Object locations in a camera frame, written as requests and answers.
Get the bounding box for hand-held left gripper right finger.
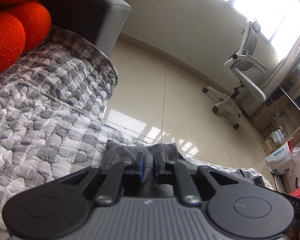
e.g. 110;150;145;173
153;152;237;205

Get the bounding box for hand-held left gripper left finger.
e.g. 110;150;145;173
57;152;144;205

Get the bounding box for grey t-shirt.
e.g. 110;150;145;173
101;140;263;198

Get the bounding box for white oval object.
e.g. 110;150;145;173
274;174;284;193

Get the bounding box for clear plastic bag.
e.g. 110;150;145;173
290;147;300;164

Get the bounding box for clear plastic storage box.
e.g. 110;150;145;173
267;129;287;145

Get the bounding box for wooden desk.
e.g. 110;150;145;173
250;62;300;155

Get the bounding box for grey quilted blanket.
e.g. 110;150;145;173
0;25;274;233

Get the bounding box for grey office chair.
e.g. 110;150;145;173
202;19;269;130

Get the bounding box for patterned grey curtain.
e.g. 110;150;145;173
242;29;300;117

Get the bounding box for grey sofa armrest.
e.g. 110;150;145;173
41;0;132;58

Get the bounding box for orange pumpkin cushion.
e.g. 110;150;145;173
0;0;73;77

